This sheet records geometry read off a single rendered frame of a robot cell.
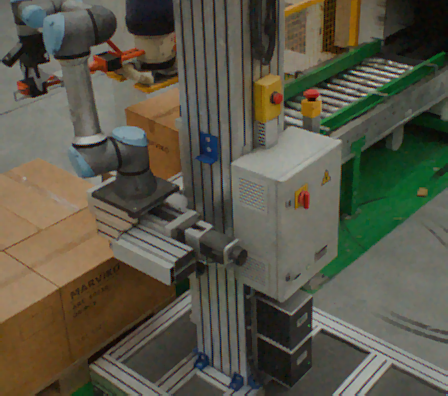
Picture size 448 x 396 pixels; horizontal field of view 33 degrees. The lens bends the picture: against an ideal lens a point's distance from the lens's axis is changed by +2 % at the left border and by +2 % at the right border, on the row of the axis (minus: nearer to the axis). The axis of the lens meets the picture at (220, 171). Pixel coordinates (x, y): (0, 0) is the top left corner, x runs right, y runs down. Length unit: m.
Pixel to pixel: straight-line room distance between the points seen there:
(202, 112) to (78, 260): 1.04
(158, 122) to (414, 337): 1.52
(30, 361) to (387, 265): 1.88
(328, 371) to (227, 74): 1.34
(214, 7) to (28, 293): 1.41
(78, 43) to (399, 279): 2.21
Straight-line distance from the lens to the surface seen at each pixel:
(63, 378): 3.29
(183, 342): 3.20
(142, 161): 2.51
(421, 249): 4.14
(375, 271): 3.94
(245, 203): 2.37
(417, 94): 4.58
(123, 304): 3.33
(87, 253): 3.19
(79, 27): 2.34
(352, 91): 4.59
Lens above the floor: 2.35
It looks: 29 degrees down
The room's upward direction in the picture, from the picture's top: 3 degrees counter-clockwise
